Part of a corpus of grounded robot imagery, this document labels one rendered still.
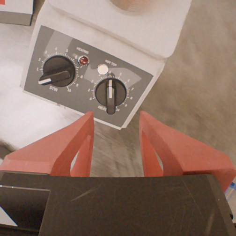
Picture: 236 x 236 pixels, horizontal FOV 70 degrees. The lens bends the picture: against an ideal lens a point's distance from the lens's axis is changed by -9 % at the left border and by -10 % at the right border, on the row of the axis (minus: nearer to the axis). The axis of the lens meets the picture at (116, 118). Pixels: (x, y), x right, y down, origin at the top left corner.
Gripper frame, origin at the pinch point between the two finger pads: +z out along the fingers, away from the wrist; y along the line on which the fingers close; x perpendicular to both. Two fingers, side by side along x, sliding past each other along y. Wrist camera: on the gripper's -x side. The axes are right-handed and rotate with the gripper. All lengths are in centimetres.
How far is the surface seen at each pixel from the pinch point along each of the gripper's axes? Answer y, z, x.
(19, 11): 11.8, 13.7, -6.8
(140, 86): -2.4, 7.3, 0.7
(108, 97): 0.7, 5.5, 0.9
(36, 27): 7.4, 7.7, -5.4
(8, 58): 13.2, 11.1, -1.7
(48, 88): 7.0, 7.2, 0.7
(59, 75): 5.1, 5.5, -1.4
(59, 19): 5.1, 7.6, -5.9
